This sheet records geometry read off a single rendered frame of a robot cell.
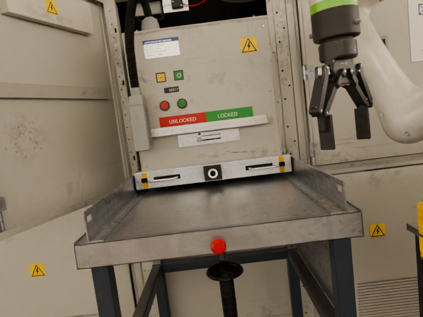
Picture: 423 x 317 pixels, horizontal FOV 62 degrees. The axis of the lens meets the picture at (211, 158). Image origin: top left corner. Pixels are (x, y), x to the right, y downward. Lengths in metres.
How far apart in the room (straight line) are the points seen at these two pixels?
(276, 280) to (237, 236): 0.83
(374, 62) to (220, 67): 0.47
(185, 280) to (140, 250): 0.78
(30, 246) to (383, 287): 1.46
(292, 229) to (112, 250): 0.39
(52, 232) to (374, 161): 1.33
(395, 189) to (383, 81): 0.63
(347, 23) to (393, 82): 0.35
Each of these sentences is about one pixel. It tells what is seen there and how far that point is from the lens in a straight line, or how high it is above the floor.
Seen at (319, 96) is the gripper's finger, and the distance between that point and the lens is 0.72.
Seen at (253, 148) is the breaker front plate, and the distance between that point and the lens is 1.22.
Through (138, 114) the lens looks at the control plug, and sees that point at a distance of 1.12.
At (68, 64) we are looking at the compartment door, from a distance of 1.31.
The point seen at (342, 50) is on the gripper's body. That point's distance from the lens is 0.77.
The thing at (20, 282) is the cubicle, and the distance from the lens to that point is 1.74.
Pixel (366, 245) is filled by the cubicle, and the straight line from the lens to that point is 1.61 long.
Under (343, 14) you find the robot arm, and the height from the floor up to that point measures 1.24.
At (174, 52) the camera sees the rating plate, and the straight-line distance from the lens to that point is 1.24.
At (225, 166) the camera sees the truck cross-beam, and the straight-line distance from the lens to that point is 1.21.
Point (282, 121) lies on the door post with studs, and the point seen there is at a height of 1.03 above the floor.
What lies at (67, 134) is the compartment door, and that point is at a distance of 1.25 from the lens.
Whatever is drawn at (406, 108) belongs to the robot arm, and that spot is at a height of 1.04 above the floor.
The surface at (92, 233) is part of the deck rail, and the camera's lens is 0.84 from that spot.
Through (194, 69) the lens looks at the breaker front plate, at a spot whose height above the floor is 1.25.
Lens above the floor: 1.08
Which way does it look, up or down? 6 degrees down
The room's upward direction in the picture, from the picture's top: 7 degrees counter-clockwise
